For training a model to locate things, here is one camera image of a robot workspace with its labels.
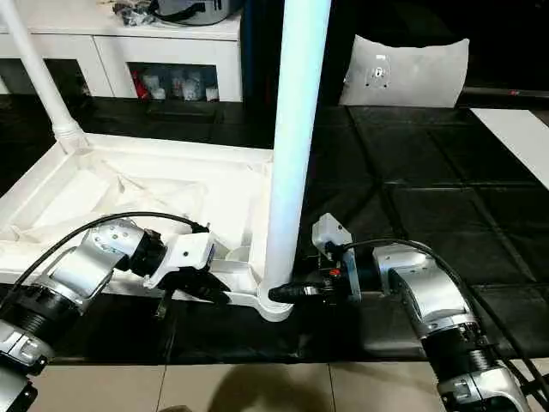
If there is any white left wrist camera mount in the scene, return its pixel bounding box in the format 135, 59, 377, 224
143, 231, 218, 289

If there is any grey printed cushion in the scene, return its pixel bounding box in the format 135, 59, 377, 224
340, 34, 471, 108

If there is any white plastic table top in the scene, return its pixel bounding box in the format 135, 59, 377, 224
0, 132, 297, 323

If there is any white glass-door cabinet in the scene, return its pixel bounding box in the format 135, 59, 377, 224
0, 0, 244, 103

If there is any black floor mat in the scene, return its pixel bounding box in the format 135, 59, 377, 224
0, 94, 549, 366

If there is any grey round bag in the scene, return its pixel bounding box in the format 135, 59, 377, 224
152, 0, 241, 26

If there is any white plastic table leg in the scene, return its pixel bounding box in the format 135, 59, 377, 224
0, 0, 89, 151
259, 0, 332, 304

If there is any white flat panel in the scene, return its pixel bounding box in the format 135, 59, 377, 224
469, 106, 549, 190

